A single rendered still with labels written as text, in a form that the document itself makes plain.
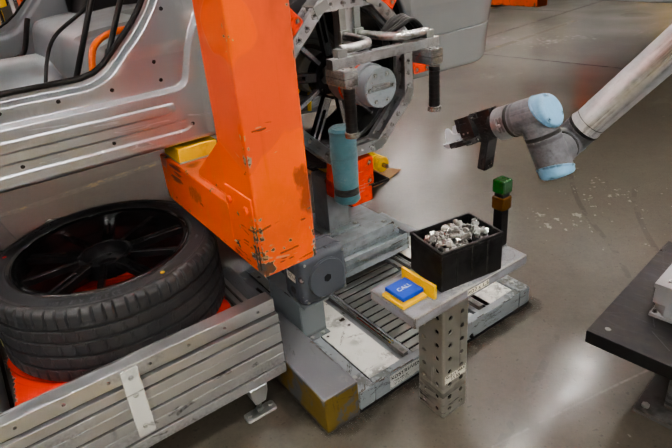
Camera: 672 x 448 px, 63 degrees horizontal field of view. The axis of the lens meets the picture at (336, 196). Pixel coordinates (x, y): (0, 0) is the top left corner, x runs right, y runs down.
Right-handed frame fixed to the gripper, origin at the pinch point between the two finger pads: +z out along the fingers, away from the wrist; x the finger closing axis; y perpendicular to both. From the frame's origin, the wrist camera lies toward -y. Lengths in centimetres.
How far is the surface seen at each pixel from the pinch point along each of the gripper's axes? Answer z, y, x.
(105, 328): 37, -11, 101
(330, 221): 64, -15, 7
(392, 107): 34.8, 17.9, -16.6
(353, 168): 25.7, 3.3, 16.9
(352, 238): 58, -24, 4
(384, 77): 11.7, 26.7, 3.9
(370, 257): 58, -34, 0
